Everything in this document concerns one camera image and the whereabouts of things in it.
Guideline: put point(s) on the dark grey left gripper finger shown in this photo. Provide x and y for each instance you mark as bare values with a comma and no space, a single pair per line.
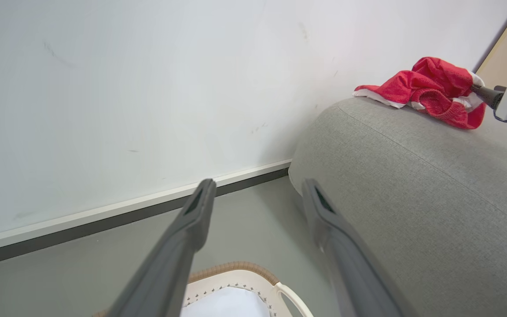
178,246

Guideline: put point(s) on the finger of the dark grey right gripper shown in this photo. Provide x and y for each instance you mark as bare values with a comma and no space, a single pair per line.
346,255

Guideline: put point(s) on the red and white garment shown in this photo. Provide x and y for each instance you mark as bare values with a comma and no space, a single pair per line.
429,90

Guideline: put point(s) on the white laundry basket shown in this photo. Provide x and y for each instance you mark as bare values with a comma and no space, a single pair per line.
244,281

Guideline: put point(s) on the white garment in basket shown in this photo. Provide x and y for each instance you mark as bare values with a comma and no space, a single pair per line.
229,304

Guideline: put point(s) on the grey fabric sofa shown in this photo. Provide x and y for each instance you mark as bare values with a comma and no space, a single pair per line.
425,207

